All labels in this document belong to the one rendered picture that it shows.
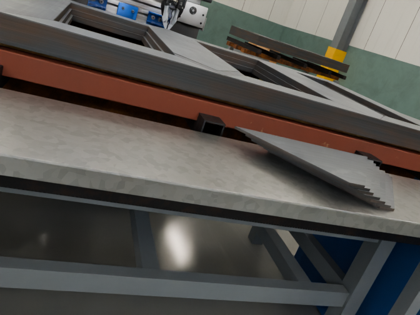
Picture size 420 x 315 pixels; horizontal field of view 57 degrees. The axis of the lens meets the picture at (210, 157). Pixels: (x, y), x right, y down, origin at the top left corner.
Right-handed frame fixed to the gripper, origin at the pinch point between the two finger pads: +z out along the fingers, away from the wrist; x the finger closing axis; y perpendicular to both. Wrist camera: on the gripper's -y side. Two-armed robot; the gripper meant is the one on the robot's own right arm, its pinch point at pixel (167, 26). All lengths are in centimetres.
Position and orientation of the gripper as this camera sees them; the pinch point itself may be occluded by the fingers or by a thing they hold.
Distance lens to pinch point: 166.0
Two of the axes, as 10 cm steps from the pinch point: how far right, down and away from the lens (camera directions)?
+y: 2.5, 4.2, -8.7
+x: 9.2, 1.8, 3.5
